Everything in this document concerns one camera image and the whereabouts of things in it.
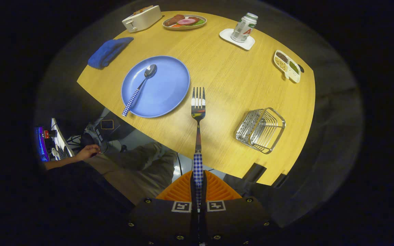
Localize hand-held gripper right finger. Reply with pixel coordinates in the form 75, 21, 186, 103
200, 170, 279, 246

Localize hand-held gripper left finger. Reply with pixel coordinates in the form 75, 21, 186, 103
129, 170, 197, 246

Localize fork with checkered handle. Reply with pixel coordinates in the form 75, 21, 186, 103
191, 86, 207, 212

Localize spoon with checkered handle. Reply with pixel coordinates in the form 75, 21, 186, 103
122, 64, 157, 117

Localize person's dark top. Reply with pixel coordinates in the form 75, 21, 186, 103
45, 161, 136, 222

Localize blue round plate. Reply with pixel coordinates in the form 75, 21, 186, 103
121, 55, 191, 118

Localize laptop with purple screen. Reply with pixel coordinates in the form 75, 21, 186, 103
35, 118, 75, 163

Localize white divided snack dish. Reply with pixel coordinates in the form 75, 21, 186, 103
273, 50, 301, 83

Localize blue folded cloth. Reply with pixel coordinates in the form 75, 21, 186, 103
88, 37, 134, 70

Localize white square coaster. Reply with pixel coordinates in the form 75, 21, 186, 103
219, 28, 255, 51

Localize silver drink can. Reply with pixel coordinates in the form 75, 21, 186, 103
231, 13, 259, 43

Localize plate of toy food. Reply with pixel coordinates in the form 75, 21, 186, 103
162, 14, 207, 30

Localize white toaster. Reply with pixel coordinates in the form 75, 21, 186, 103
122, 5, 162, 33

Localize brown toy sausage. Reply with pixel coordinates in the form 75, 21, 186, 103
165, 15, 185, 27

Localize brown toast slices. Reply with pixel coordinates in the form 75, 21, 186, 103
133, 5, 154, 15

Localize black table bracket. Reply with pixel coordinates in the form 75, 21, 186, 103
272, 173, 288, 188
243, 163, 267, 183

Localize metal wire basket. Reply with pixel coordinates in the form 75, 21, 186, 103
235, 108, 286, 154

